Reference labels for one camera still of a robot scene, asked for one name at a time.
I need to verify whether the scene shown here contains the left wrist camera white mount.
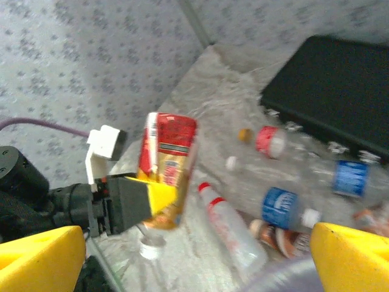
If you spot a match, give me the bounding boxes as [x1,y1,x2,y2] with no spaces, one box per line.
[86,124,128,186]

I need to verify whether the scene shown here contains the bottle red gold label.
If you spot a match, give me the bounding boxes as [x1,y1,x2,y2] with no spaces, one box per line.
[136,111,199,231]

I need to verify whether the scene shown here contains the brown coffee bottle cream cap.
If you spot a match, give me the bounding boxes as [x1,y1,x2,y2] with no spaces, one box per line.
[249,218,315,259]

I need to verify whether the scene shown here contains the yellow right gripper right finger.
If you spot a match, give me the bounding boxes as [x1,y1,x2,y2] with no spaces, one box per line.
[309,221,389,292]

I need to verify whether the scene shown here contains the large clear bottle white cap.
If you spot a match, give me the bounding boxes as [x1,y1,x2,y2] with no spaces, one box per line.
[138,234,171,292]

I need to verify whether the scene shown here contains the clear bottle red label orange cap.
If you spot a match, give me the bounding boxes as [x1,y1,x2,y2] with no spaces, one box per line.
[238,125,332,171]

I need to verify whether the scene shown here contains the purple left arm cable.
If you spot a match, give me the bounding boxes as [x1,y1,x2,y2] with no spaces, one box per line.
[0,117,92,138]

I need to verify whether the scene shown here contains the aluminium frame post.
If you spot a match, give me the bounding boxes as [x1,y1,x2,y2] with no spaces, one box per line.
[177,0,213,48]

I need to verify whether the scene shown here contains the black hard case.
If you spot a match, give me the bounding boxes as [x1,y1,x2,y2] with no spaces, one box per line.
[260,35,389,167]

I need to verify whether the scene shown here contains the crushed clear bottle white cap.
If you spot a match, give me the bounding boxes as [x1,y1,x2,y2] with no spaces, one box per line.
[225,156,334,195]

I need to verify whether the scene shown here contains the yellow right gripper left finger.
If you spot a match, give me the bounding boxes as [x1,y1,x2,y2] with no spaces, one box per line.
[0,225,87,292]

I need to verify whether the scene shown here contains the clear bottle blue Pocari label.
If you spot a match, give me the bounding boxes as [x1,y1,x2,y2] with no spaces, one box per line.
[239,179,323,231]

